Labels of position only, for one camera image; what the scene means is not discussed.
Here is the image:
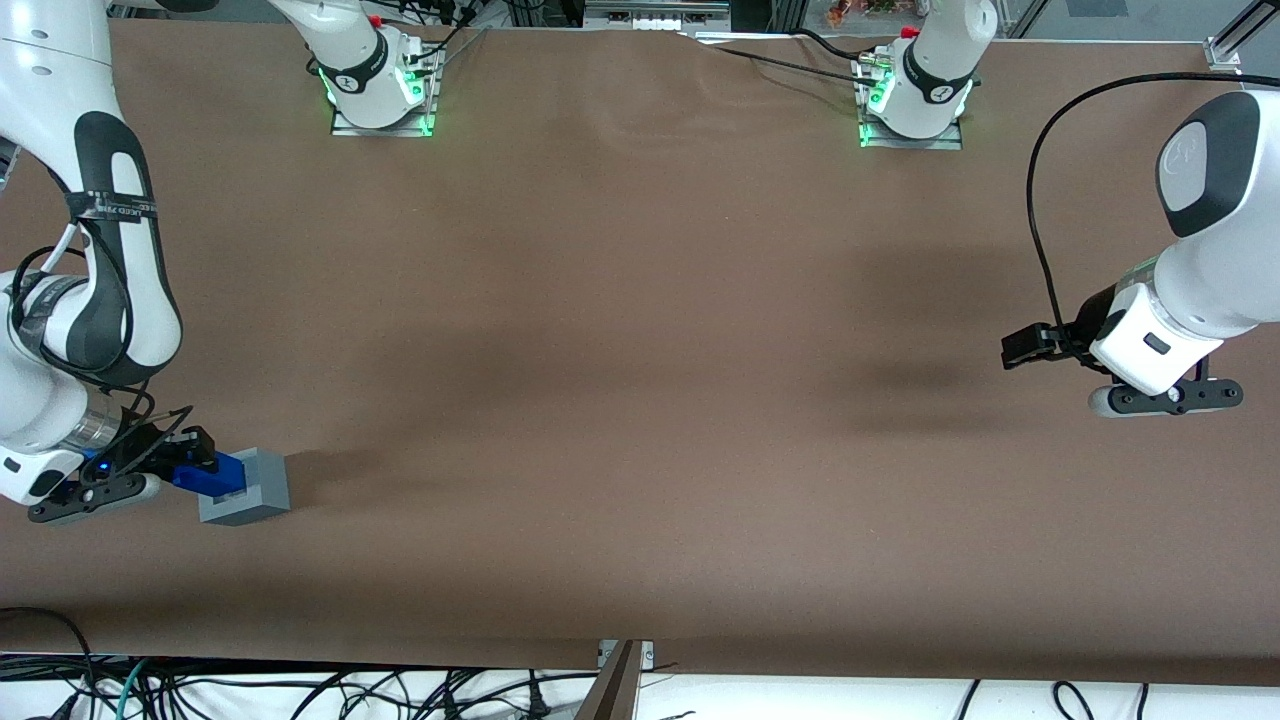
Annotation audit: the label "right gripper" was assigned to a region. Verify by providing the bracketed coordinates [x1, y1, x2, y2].
[0, 425, 219, 504]

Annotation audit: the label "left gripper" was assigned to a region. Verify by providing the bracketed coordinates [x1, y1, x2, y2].
[1003, 283, 1223, 397]

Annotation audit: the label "blue plastic part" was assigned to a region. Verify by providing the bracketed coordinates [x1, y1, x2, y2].
[172, 452, 249, 502]

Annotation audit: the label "gray cube base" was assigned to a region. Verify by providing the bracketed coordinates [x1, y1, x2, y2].
[198, 447, 291, 527]

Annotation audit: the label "brown table cover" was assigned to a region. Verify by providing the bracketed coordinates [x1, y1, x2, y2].
[0, 18, 1280, 687]

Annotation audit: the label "aluminium profile beam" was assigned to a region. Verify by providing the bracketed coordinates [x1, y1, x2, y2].
[575, 640, 656, 720]

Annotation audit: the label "white power strip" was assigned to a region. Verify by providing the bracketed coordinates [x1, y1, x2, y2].
[585, 4, 731, 33]

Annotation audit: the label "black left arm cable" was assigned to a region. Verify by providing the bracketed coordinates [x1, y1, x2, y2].
[1025, 70, 1280, 363]

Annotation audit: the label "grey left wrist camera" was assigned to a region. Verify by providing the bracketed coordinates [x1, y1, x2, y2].
[1088, 378, 1244, 419]

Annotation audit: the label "black looped floor cable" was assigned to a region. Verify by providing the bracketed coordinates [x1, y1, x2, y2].
[0, 606, 99, 720]

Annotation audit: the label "teal cable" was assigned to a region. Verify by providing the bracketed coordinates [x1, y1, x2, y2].
[112, 655, 153, 720]

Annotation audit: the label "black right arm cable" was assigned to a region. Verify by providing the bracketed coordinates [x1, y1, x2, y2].
[5, 220, 156, 426]

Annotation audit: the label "black floor cable bundle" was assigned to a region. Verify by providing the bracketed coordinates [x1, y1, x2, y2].
[150, 664, 601, 720]

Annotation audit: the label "black cable to arm base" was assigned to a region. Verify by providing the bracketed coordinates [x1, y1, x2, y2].
[685, 35, 881, 89]
[795, 28, 881, 67]

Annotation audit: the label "black base connector cables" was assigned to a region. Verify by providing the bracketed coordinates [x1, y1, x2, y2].
[400, 0, 491, 73]

